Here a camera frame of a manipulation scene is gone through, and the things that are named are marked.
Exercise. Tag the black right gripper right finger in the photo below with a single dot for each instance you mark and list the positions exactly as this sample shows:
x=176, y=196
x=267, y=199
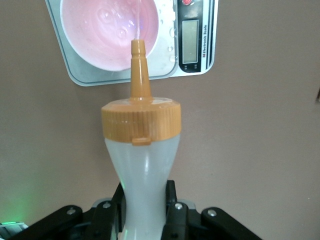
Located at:
x=175, y=220

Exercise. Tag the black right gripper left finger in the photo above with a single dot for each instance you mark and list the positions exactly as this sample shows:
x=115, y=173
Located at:
x=107, y=220

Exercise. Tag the translucent sauce bottle orange cap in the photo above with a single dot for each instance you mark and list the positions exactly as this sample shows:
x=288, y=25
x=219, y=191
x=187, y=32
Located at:
x=142, y=175

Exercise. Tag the pink plastic cup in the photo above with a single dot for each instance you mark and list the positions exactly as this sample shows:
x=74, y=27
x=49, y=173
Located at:
x=100, y=37

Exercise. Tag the brown paper table cover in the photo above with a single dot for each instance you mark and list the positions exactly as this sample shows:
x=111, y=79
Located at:
x=250, y=150

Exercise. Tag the silver digital kitchen scale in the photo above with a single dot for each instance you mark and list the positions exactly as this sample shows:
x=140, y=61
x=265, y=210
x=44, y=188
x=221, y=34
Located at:
x=190, y=42

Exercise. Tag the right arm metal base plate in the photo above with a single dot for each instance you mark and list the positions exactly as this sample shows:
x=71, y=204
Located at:
x=12, y=226

